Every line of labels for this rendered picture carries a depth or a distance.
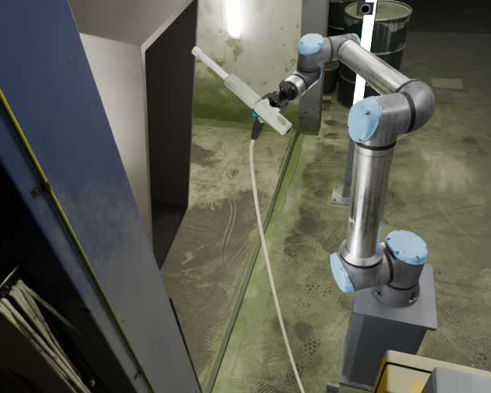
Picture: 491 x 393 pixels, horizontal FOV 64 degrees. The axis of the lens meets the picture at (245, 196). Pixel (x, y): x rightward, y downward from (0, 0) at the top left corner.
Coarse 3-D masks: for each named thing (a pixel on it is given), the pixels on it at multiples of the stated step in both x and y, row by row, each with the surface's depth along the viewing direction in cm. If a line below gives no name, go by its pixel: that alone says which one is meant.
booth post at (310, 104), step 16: (304, 0) 291; (320, 0) 288; (304, 16) 298; (320, 16) 295; (304, 32) 306; (320, 32) 302; (320, 64) 318; (320, 80) 327; (304, 96) 341; (320, 96) 337; (304, 112) 351; (320, 112) 356; (304, 128) 361
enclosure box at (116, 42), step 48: (96, 0) 128; (144, 0) 134; (192, 0) 146; (96, 48) 111; (144, 48) 111; (192, 48) 169; (144, 96) 119; (192, 96) 184; (144, 144) 131; (144, 192) 146
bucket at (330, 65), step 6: (330, 66) 424; (336, 66) 418; (324, 72) 402; (330, 72) 403; (336, 72) 409; (324, 78) 408; (330, 78) 409; (324, 84) 414; (330, 84) 415; (324, 90) 419; (330, 90) 421
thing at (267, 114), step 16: (208, 64) 150; (224, 80) 148; (240, 80) 148; (240, 96) 147; (256, 96) 146; (256, 112) 147; (272, 112) 145; (256, 128) 155; (272, 128) 147; (288, 128) 144
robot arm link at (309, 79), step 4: (296, 68) 161; (320, 68) 163; (296, 72) 160; (300, 72) 159; (316, 72) 159; (320, 72) 163; (300, 76) 158; (304, 76) 158; (308, 76) 159; (312, 76) 159; (316, 76) 162; (320, 76) 165; (304, 80) 158; (308, 80) 159; (312, 80) 161; (316, 80) 164; (308, 84) 160; (312, 84) 162; (308, 88) 161
